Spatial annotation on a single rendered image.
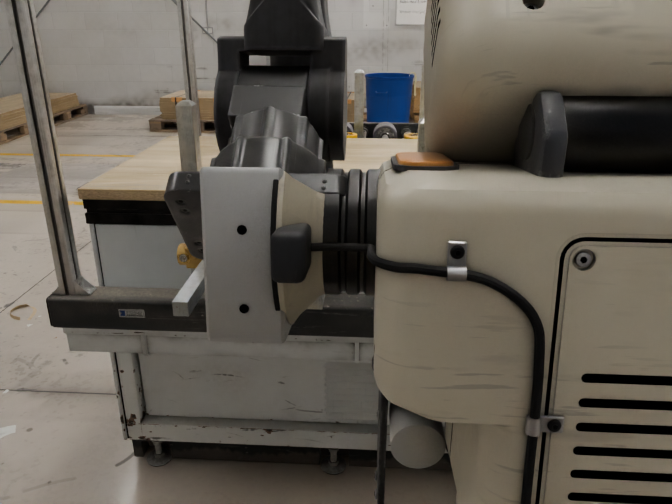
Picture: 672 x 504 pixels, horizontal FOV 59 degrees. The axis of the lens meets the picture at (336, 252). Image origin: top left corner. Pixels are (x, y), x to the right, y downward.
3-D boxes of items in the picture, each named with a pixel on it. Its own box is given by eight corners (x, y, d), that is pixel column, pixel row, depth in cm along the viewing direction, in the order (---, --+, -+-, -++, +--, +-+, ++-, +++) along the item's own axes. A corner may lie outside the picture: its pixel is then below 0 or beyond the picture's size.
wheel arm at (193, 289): (190, 320, 111) (188, 300, 110) (172, 320, 112) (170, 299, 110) (240, 239, 152) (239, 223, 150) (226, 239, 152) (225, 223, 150)
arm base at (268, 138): (159, 189, 38) (349, 192, 37) (183, 97, 42) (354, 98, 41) (193, 260, 45) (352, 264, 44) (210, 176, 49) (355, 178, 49)
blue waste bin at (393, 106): (415, 143, 655) (418, 74, 628) (362, 142, 658) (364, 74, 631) (412, 133, 709) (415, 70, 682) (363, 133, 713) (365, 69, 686)
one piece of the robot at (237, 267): (284, 347, 37) (282, 168, 35) (206, 345, 38) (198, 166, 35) (303, 298, 47) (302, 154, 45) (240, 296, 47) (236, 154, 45)
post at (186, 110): (209, 311, 139) (191, 101, 122) (195, 311, 140) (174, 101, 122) (213, 304, 143) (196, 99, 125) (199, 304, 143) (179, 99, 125)
